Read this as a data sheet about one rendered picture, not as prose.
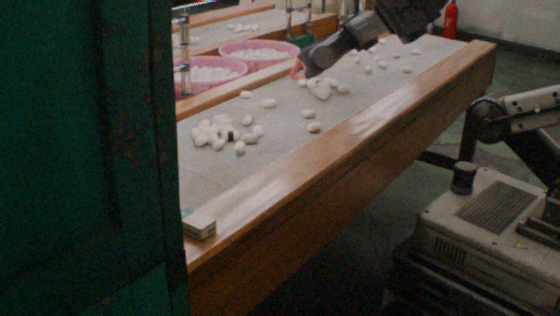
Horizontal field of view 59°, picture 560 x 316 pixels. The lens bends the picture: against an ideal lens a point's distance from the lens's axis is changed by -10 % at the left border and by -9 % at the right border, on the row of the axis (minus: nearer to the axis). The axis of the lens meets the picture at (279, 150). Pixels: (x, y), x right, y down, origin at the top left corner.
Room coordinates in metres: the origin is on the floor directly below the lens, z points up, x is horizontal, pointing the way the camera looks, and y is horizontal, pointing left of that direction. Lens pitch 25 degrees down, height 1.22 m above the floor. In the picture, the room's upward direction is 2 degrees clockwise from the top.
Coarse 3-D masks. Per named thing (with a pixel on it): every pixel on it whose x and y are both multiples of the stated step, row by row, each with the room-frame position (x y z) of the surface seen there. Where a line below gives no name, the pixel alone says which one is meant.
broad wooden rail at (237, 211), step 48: (480, 48) 1.93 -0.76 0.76; (384, 96) 1.31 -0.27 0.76; (432, 96) 1.37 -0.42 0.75; (336, 144) 1.00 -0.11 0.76; (384, 144) 1.11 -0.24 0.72; (240, 192) 0.79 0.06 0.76; (288, 192) 0.80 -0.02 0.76; (336, 192) 0.92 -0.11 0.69; (192, 240) 0.64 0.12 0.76; (240, 240) 0.67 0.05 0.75; (288, 240) 0.79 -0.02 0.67; (192, 288) 0.58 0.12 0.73; (240, 288) 0.67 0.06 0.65
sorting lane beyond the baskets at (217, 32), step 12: (264, 12) 2.56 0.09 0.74; (276, 12) 2.56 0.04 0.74; (216, 24) 2.26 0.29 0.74; (264, 24) 2.27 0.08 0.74; (276, 24) 2.28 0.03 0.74; (192, 36) 2.03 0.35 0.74; (204, 36) 2.03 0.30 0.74; (216, 36) 2.03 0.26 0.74; (228, 36) 2.03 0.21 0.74; (192, 48) 1.84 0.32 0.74
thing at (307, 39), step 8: (288, 0) 2.08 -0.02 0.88; (288, 8) 2.08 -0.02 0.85; (296, 8) 2.12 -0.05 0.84; (304, 8) 2.17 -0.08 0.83; (288, 16) 2.08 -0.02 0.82; (288, 24) 2.08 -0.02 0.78; (288, 32) 2.08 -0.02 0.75; (288, 40) 2.08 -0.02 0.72; (296, 40) 2.11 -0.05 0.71; (304, 40) 2.17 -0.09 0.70; (312, 40) 2.22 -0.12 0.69
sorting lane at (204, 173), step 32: (352, 64) 1.69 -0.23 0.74; (416, 64) 1.73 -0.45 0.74; (256, 96) 1.34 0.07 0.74; (288, 96) 1.35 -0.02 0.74; (352, 96) 1.37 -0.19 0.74; (288, 128) 1.13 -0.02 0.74; (320, 128) 1.14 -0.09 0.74; (192, 160) 0.96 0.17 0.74; (224, 160) 0.96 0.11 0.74; (256, 160) 0.96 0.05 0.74; (192, 192) 0.83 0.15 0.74; (224, 192) 0.83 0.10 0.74
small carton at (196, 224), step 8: (184, 208) 0.70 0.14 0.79; (184, 216) 0.68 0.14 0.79; (192, 216) 0.68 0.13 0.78; (200, 216) 0.68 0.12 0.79; (208, 216) 0.68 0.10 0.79; (184, 224) 0.66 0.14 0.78; (192, 224) 0.66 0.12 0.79; (200, 224) 0.66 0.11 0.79; (208, 224) 0.66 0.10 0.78; (216, 224) 0.67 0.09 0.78; (184, 232) 0.66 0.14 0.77; (192, 232) 0.65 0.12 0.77; (200, 232) 0.64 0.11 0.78; (208, 232) 0.66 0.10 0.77
